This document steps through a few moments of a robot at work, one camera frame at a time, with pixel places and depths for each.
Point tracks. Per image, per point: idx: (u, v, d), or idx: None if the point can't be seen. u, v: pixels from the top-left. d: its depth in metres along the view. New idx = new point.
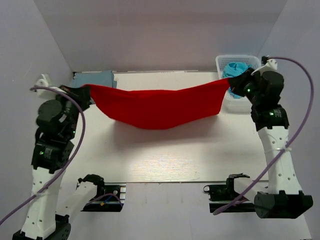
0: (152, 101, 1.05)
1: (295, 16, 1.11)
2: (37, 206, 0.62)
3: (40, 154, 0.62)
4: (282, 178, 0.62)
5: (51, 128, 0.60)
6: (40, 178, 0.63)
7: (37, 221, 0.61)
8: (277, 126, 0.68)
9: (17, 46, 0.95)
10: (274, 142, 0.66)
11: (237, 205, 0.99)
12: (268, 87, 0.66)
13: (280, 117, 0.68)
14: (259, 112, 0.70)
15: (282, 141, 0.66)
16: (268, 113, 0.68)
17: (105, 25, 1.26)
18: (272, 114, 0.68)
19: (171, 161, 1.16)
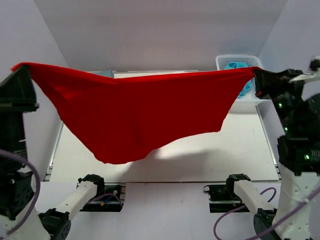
0: (131, 94, 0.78)
1: (294, 15, 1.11)
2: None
3: None
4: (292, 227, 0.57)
5: None
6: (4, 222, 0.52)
7: None
8: (310, 174, 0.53)
9: (17, 43, 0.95)
10: (296, 191, 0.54)
11: (237, 205, 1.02)
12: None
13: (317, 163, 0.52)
14: (289, 144, 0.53)
15: (306, 190, 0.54)
16: (302, 155, 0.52)
17: (105, 24, 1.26)
18: (307, 158, 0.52)
19: (170, 177, 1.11)
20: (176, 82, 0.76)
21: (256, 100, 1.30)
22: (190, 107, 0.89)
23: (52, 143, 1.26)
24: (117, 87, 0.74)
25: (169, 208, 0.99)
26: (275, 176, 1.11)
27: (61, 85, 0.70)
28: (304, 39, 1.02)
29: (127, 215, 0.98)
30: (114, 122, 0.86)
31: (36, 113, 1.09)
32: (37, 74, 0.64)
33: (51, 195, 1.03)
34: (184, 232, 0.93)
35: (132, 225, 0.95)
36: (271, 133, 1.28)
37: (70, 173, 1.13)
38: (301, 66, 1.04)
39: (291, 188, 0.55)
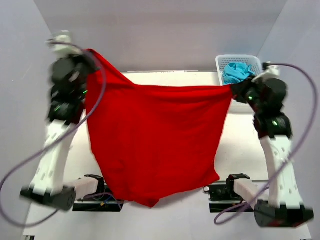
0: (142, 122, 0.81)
1: (294, 15, 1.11)
2: (48, 159, 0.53)
3: (54, 110, 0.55)
4: (282, 192, 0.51)
5: (66, 88, 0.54)
6: (53, 131, 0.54)
7: (47, 173, 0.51)
8: (281, 136, 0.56)
9: (16, 44, 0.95)
10: (276, 153, 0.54)
11: (238, 205, 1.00)
12: (271, 94, 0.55)
13: (284, 126, 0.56)
14: (261, 120, 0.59)
15: (282, 150, 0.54)
16: (271, 122, 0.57)
17: (105, 24, 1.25)
18: (276, 124, 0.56)
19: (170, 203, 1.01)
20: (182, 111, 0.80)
21: None
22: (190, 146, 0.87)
23: None
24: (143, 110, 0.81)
25: (169, 209, 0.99)
26: None
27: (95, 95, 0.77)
28: (305, 39, 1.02)
29: (127, 216, 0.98)
30: (117, 142, 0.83)
31: (36, 114, 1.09)
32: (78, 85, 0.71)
33: None
34: (185, 232, 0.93)
35: (133, 225, 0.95)
36: None
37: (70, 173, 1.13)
38: (301, 66, 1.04)
39: (271, 150, 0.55)
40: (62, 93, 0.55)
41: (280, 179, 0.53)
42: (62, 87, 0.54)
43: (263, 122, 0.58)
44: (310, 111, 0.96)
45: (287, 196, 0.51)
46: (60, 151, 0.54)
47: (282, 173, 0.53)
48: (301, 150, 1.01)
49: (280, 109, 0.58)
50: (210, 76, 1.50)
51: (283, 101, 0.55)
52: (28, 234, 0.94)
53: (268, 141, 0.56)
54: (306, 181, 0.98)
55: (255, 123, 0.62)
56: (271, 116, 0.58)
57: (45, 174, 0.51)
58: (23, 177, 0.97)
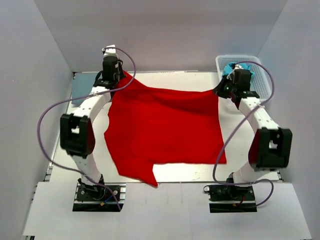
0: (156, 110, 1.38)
1: (294, 15, 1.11)
2: (90, 101, 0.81)
3: (100, 82, 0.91)
4: (262, 122, 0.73)
5: (110, 70, 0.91)
6: (97, 90, 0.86)
7: (87, 108, 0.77)
8: (251, 97, 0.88)
9: (16, 44, 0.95)
10: (250, 105, 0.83)
11: (237, 205, 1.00)
12: (239, 76, 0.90)
13: (252, 94, 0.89)
14: (236, 94, 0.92)
15: (255, 104, 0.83)
16: (242, 93, 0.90)
17: (105, 25, 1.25)
18: (245, 93, 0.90)
19: (170, 203, 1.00)
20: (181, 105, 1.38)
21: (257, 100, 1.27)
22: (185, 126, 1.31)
23: (52, 143, 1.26)
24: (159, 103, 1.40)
25: (169, 209, 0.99)
26: (275, 177, 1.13)
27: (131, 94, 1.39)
28: (305, 39, 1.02)
29: (127, 216, 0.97)
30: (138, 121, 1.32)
31: (36, 114, 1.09)
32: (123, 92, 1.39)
33: (51, 195, 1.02)
34: (185, 232, 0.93)
35: (132, 225, 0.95)
36: None
37: (70, 173, 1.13)
38: (301, 67, 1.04)
39: (247, 106, 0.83)
40: (106, 72, 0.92)
41: (257, 115, 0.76)
42: (108, 72, 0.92)
43: (238, 95, 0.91)
44: (310, 111, 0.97)
45: (265, 123, 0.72)
46: (98, 100, 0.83)
47: (257, 113, 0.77)
48: (301, 150, 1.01)
49: (248, 87, 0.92)
50: (210, 76, 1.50)
51: (248, 79, 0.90)
52: (27, 234, 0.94)
53: (244, 102, 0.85)
54: (305, 181, 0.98)
55: (234, 99, 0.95)
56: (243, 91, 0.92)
57: (85, 108, 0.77)
58: (22, 176, 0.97)
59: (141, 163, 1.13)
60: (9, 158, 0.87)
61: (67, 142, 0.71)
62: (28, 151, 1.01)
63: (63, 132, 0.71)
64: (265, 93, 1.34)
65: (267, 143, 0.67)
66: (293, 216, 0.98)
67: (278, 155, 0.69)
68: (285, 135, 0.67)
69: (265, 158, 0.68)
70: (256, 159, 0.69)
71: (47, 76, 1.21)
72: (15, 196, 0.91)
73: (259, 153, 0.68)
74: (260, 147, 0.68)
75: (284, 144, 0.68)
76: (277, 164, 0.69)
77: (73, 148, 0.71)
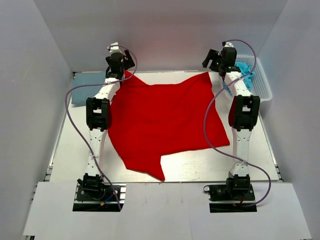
0: (157, 96, 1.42)
1: (294, 15, 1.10)
2: (106, 87, 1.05)
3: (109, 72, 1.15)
4: (239, 91, 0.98)
5: (117, 64, 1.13)
6: (108, 80, 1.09)
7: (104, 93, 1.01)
8: (234, 71, 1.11)
9: (16, 45, 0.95)
10: (232, 77, 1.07)
11: (237, 205, 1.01)
12: (226, 53, 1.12)
13: (235, 68, 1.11)
14: (223, 69, 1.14)
15: (236, 77, 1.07)
16: (227, 68, 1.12)
17: (105, 24, 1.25)
18: (230, 68, 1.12)
19: (170, 203, 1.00)
20: (179, 88, 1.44)
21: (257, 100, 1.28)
22: (187, 109, 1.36)
23: (52, 143, 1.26)
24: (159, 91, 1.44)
25: (169, 208, 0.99)
26: (275, 176, 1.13)
27: (130, 86, 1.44)
28: (305, 39, 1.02)
29: (127, 216, 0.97)
30: (140, 111, 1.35)
31: (36, 114, 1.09)
32: (123, 87, 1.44)
33: (51, 195, 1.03)
34: (185, 232, 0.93)
35: (132, 225, 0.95)
36: (271, 133, 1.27)
37: (70, 173, 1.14)
38: (301, 67, 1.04)
39: (230, 78, 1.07)
40: (114, 67, 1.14)
41: (236, 85, 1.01)
42: (116, 65, 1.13)
43: (224, 69, 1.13)
44: (310, 111, 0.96)
45: (241, 92, 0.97)
46: (112, 86, 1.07)
47: (237, 85, 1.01)
48: (301, 149, 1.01)
49: (233, 63, 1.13)
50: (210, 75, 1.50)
51: (233, 56, 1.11)
52: (27, 234, 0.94)
53: (228, 75, 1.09)
54: (305, 181, 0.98)
55: (221, 73, 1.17)
56: (228, 66, 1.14)
57: (103, 93, 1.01)
58: (23, 177, 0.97)
59: (149, 152, 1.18)
60: (8, 159, 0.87)
61: (92, 119, 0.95)
62: (28, 151, 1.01)
63: (88, 110, 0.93)
64: (265, 93, 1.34)
65: (240, 106, 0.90)
66: (293, 216, 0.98)
67: (250, 115, 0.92)
68: (254, 100, 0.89)
69: (240, 118, 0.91)
70: (234, 119, 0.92)
71: (47, 76, 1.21)
72: (15, 196, 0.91)
73: (235, 115, 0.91)
74: (235, 110, 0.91)
75: (253, 107, 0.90)
76: (249, 123, 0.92)
77: (97, 122, 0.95)
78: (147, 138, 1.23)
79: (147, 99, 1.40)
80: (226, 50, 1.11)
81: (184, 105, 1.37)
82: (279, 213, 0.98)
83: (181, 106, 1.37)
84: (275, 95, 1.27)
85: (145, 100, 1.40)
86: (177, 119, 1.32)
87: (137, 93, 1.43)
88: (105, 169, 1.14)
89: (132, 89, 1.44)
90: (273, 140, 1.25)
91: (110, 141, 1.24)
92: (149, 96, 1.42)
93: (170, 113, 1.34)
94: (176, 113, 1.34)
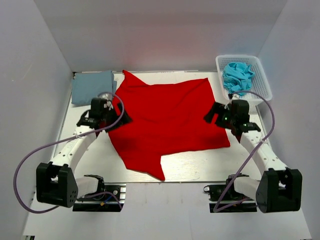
0: (156, 97, 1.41)
1: (294, 15, 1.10)
2: (71, 145, 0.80)
3: (86, 120, 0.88)
4: (267, 161, 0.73)
5: (97, 106, 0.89)
6: (80, 130, 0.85)
7: (68, 154, 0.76)
8: (252, 130, 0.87)
9: (16, 45, 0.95)
10: (252, 139, 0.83)
11: (237, 205, 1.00)
12: (237, 108, 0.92)
13: (252, 126, 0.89)
14: (237, 127, 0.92)
15: (257, 140, 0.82)
16: (242, 125, 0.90)
17: (105, 24, 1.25)
18: (245, 125, 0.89)
19: (170, 203, 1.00)
20: (179, 90, 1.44)
21: (257, 100, 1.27)
22: (187, 110, 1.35)
23: (52, 143, 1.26)
24: (159, 91, 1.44)
25: (169, 209, 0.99)
26: None
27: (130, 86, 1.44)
28: (305, 40, 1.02)
29: (127, 216, 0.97)
30: (139, 112, 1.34)
31: (36, 114, 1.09)
32: (123, 87, 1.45)
33: None
34: (185, 232, 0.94)
35: (132, 225, 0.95)
36: (271, 133, 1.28)
37: None
38: (301, 67, 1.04)
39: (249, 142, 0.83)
40: (93, 113, 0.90)
41: (261, 153, 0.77)
42: (97, 109, 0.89)
43: (238, 127, 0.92)
44: (309, 112, 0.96)
45: (271, 163, 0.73)
46: (79, 144, 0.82)
47: (261, 151, 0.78)
48: (301, 150, 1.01)
49: (247, 118, 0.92)
50: (210, 76, 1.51)
51: (247, 111, 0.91)
52: (27, 234, 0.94)
53: (246, 136, 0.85)
54: (305, 181, 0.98)
55: (234, 132, 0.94)
56: (243, 123, 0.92)
57: (65, 154, 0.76)
58: (23, 177, 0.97)
59: (148, 152, 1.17)
60: (8, 159, 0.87)
61: (45, 194, 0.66)
62: (28, 151, 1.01)
63: (39, 182, 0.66)
64: (265, 93, 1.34)
65: (276, 185, 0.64)
66: (292, 215, 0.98)
67: (289, 198, 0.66)
68: (294, 176, 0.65)
69: (276, 201, 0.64)
70: (267, 202, 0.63)
71: (47, 76, 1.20)
72: (15, 196, 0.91)
73: (269, 195, 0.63)
74: (270, 190, 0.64)
75: (294, 186, 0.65)
76: (286, 209, 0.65)
77: (51, 201, 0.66)
78: (146, 139, 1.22)
79: (147, 100, 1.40)
80: (235, 105, 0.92)
81: (185, 107, 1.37)
82: (279, 213, 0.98)
83: (181, 108, 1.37)
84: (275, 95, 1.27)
85: (145, 101, 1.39)
86: (177, 120, 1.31)
87: (137, 94, 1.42)
88: (105, 169, 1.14)
89: (132, 89, 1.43)
90: (273, 139, 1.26)
91: (110, 141, 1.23)
92: (149, 96, 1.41)
93: (170, 113, 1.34)
94: (176, 114, 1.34)
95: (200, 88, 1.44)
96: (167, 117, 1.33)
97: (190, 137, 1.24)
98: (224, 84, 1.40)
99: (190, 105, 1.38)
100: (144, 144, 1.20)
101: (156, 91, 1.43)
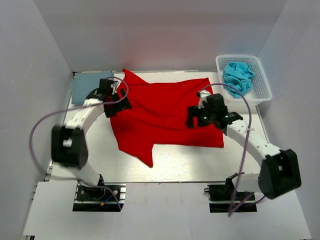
0: (156, 95, 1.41)
1: (294, 15, 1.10)
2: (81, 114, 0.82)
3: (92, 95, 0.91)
4: (261, 148, 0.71)
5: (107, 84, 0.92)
6: (90, 102, 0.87)
7: (79, 120, 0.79)
8: (235, 120, 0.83)
9: (15, 45, 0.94)
10: (239, 129, 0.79)
11: (238, 205, 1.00)
12: (213, 102, 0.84)
13: (234, 115, 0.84)
14: (219, 120, 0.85)
15: (243, 127, 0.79)
16: (224, 117, 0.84)
17: (104, 24, 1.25)
18: (227, 116, 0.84)
19: (170, 203, 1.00)
20: (179, 89, 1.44)
21: (257, 100, 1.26)
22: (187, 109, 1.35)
23: None
24: (159, 90, 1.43)
25: (169, 208, 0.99)
26: None
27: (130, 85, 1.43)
28: (305, 40, 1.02)
29: (127, 215, 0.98)
30: (139, 111, 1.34)
31: (36, 115, 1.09)
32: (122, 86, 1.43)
33: (50, 195, 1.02)
34: (185, 232, 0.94)
35: (133, 225, 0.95)
36: (271, 133, 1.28)
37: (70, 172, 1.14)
38: (301, 67, 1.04)
39: (237, 132, 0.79)
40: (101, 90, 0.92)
41: (253, 141, 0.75)
42: (105, 87, 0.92)
43: (220, 120, 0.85)
44: (310, 111, 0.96)
45: (265, 150, 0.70)
46: (90, 111, 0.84)
47: (253, 139, 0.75)
48: (301, 150, 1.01)
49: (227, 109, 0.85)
50: (210, 76, 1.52)
51: (223, 102, 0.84)
52: (27, 234, 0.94)
53: (232, 127, 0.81)
54: (305, 181, 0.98)
55: (218, 127, 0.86)
56: (224, 115, 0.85)
57: (77, 119, 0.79)
58: (22, 177, 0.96)
59: (148, 150, 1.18)
60: (7, 159, 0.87)
61: (59, 155, 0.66)
62: (27, 151, 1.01)
63: (54, 142, 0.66)
64: (265, 93, 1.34)
65: (277, 170, 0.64)
66: (293, 215, 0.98)
67: (290, 177, 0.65)
68: (290, 156, 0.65)
69: (281, 187, 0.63)
70: (273, 191, 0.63)
71: (46, 76, 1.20)
72: (15, 195, 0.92)
73: (273, 184, 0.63)
74: (273, 176, 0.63)
75: (291, 164, 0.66)
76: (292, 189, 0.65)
77: (66, 160, 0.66)
78: (146, 137, 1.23)
79: (147, 98, 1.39)
80: (210, 99, 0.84)
81: (185, 107, 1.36)
82: (280, 213, 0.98)
83: (181, 107, 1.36)
84: (275, 95, 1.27)
85: (145, 99, 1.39)
86: (177, 118, 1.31)
87: (137, 92, 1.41)
88: (105, 168, 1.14)
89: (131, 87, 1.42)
90: (273, 139, 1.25)
91: (111, 141, 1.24)
92: (149, 95, 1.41)
93: (170, 112, 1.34)
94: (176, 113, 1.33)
95: (200, 88, 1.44)
96: (167, 115, 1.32)
97: (190, 135, 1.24)
98: (225, 84, 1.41)
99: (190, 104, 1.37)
100: (144, 142, 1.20)
101: (156, 91, 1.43)
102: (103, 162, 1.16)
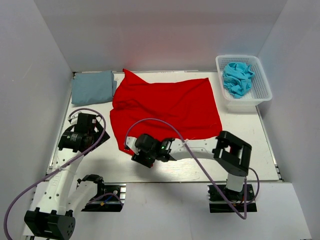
0: (157, 95, 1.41)
1: (294, 15, 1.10)
2: (56, 182, 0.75)
3: (67, 138, 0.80)
4: (205, 147, 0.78)
5: (85, 121, 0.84)
6: (63, 156, 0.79)
7: (54, 195, 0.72)
8: (172, 144, 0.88)
9: (15, 45, 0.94)
10: (180, 149, 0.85)
11: (237, 205, 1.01)
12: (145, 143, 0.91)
13: (166, 141, 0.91)
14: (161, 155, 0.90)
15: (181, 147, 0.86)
16: (162, 149, 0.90)
17: (104, 24, 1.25)
18: (164, 147, 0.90)
19: (170, 203, 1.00)
20: (180, 89, 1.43)
21: (257, 100, 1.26)
22: (187, 109, 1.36)
23: (52, 143, 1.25)
24: (159, 90, 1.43)
25: (169, 209, 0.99)
26: (275, 176, 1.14)
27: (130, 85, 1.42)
28: (305, 40, 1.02)
29: (127, 215, 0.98)
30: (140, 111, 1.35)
31: (35, 115, 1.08)
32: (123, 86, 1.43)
33: None
34: (185, 232, 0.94)
35: (133, 225, 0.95)
36: (271, 133, 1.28)
37: None
38: (301, 67, 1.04)
39: (179, 151, 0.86)
40: (79, 129, 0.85)
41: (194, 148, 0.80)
42: (84, 123, 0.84)
43: (162, 154, 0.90)
44: (310, 111, 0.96)
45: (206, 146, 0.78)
46: (66, 174, 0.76)
47: (193, 146, 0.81)
48: (301, 150, 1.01)
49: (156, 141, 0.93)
50: (210, 76, 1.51)
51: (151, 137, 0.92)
52: (27, 234, 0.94)
53: (175, 152, 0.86)
54: (305, 181, 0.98)
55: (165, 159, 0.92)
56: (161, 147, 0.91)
57: (52, 196, 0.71)
58: (22, 177, 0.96)
59: None
60: (7, 159, 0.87)
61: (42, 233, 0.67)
62: (27, 151, 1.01)
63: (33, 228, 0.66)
64: (265, 93, 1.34)
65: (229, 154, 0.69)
66: (293, 215, 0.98)
67: (240, 146, 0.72)
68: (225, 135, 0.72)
69: (243, 160, 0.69)
70: (243, 170, 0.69)
71: (46, 76, 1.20)
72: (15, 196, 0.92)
73: (238, 165, 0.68)
74: (232, 160, 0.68)
75: (230, 139, 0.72)
76: (250, 155, 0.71)
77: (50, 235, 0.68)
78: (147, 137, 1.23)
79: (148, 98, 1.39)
80: (140, 145, 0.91)
81: (185, 106, 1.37)
82: (280, 213, 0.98)
83: (181, 107, 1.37)
84: (275, 95, 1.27)
85: (145, 98, 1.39)
86: (177, 118, 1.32)
87: (138, 92, 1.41)
88: (105, 168, 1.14)
89: (132, 87, 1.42)
90: (273, 139, 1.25)
91: (111, 141, 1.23)
92: (150, 95, 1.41)
93: (171, 112, 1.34)
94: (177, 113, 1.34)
95: (200, 88, 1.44)
96: (167, 115, 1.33)
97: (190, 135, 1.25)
98: (225, 84, 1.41)
99: (190, 104, 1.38)
100: None
101: (157, 91, 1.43)
102: (103, 162, 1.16)
